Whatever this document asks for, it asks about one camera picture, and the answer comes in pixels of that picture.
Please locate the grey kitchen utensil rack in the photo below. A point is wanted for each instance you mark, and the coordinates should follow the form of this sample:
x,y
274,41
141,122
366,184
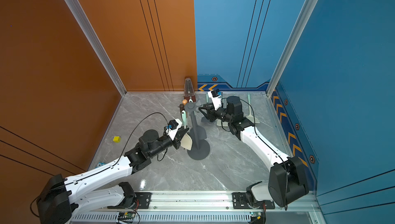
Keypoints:
x,y
195,141

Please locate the cream spatula mint handle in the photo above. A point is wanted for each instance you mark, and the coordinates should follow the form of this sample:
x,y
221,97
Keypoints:
x,y
251,116

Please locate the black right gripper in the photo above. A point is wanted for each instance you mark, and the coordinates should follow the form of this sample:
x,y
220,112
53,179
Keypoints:
x,y
211,113

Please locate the aluminium corner post right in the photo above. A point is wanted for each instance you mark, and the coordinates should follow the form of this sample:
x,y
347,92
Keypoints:
x,y
301,22

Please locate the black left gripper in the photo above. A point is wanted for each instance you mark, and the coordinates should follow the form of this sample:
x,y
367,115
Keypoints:
x,y
178,140

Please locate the aluminium corner post left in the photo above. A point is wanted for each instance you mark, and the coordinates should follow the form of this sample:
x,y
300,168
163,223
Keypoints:
x,y
89,32

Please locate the green circuit board right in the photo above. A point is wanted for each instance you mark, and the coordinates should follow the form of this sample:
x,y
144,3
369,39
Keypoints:
x,y
257,217

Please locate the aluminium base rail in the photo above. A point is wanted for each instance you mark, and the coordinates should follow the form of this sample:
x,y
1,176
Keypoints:
x,y
205,207

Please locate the small yellow cube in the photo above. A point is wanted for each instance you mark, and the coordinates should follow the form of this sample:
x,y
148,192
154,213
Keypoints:
x,y
116,139

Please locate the green circuit board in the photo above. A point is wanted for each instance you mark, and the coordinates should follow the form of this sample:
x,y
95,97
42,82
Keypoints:
x,y
126,216
257,217

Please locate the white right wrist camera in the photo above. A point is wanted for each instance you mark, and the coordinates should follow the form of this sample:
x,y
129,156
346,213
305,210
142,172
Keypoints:
x,y
216,97

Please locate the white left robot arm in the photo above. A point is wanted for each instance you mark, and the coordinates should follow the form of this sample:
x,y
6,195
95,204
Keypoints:
x,y
60,194

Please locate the red wooden metronome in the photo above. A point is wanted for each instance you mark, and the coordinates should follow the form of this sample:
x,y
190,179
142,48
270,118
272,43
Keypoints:
x,y
189,93

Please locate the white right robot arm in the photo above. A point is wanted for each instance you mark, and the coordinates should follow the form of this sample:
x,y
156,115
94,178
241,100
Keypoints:
x,y
287,177

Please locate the cream slotted turner mint handle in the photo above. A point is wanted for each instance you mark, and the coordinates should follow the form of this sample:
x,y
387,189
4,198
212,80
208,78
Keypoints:
x,y
185,134

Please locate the aluminium corner post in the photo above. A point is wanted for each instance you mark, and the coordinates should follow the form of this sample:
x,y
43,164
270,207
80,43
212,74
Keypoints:
x,y
89,32
301,22

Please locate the green circuit board left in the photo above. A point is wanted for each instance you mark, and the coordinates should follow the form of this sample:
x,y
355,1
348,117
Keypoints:
x,y
126,216

